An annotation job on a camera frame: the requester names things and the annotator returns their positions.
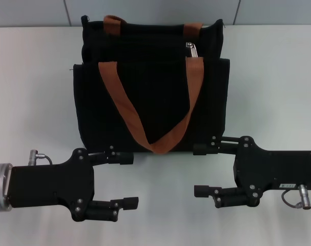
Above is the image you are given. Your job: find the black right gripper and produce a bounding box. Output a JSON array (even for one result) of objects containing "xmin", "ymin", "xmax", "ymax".
[{"xmin": 193, "ymin": 135, "xmax": 311, "ymax": 209}]

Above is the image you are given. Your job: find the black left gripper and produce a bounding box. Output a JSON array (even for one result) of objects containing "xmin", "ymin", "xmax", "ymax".
[{"xmin": 8, "ymin": 145, "xmax": 140, "ymax": 222}]

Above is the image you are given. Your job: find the black bag with orange handles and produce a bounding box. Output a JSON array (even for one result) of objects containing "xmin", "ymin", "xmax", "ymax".
[{"xmin": 72, "ymin": 14, "xmax": 232, "ymax": 155}]

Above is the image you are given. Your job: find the silver zipper pull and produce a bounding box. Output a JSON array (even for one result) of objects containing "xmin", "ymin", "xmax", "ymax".
[{"xmin": 185, "ymin": 42, "xmax": 199, "ymax": 58}]

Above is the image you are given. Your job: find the silver plug on left gripper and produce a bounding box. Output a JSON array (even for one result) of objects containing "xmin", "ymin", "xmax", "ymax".
[{"xmin": 29, "ymin": 150, "xmax": 53, "ymax": 166}]

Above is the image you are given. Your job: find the right gripper plug with cable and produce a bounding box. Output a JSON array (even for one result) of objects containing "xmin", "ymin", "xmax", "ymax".
[{"xmin": 280, "ymin": 183, "xmax": 311, "ymax": 211}]

